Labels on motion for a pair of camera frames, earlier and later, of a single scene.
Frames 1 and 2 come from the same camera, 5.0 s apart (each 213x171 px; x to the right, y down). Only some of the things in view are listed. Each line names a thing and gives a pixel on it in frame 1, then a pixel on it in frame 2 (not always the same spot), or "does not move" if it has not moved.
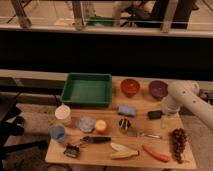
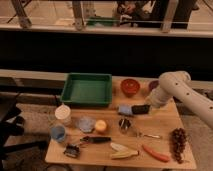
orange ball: (100, 125) does not move
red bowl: (129, 86) does not move
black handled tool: (96, 139) does not move
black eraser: (155, 114) to (140, 109)
